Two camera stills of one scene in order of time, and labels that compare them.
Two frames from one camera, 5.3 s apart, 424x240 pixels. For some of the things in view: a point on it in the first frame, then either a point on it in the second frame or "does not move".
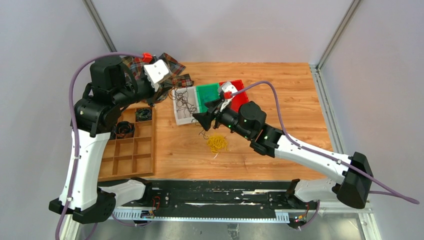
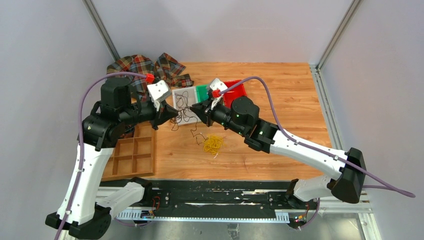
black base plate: x=211 y=197 does not move
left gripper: x=154 y=93 -> x=165 y=113
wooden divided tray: x=131 y=152 does not move
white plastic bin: x=186 y=103 does not move
